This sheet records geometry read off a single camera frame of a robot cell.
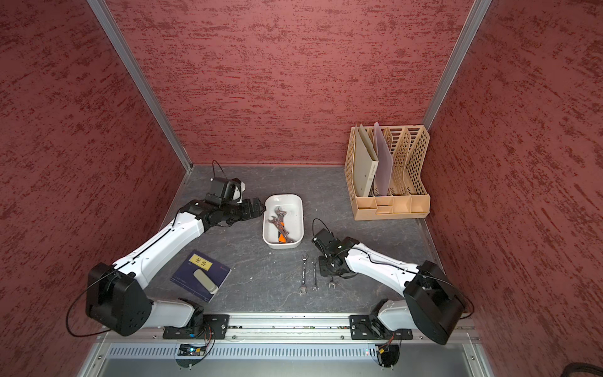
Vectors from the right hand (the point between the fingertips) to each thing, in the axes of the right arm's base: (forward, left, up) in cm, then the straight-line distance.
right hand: (329, 273), depth 84 cm
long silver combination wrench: (-5, +10, -2) cm, 11 cm away
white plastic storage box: (+24, +14, -2) cm, 27 cm away
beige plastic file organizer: (+30, -36, +7) cm, 47 cm away
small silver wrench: (-4, +5, -2) cm, 7 cm away
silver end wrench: (-4, -1, +1) cm, 4 cm away
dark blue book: (+2, +43, -1) cm, 43 cm away
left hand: (+17, +27, +15) cm, 35 cm away
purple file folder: (+32, -22, +24) cm, 46 cm away
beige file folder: (+30, -15, +26) cm, 42 cm away
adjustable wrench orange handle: (+28, +19, 0) cm, 34 cm away
